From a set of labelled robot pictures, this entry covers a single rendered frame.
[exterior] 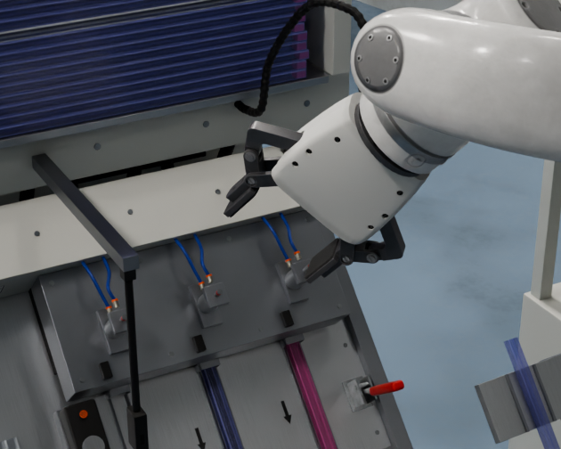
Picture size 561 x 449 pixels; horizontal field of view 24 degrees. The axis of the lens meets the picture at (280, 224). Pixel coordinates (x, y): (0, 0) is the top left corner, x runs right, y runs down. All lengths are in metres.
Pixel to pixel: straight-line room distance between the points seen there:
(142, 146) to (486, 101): 0.67
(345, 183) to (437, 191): 3.39
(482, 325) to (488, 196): 0.83
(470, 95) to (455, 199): 3.52
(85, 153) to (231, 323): 0.25
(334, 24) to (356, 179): 0.47
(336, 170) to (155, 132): 0.46
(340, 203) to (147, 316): 0.43
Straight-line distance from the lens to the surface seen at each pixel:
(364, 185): 1.04
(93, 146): 1.44
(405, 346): 3.56
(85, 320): 1.41
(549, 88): 0.86
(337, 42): 1.49
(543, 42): 0.86
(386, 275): 3.89
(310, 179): 1.05
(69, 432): 1.41
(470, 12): 0.95
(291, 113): 1.54
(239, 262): 1.48
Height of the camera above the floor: 1.93
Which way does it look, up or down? 28 degrees down
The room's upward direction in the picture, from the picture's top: straight up
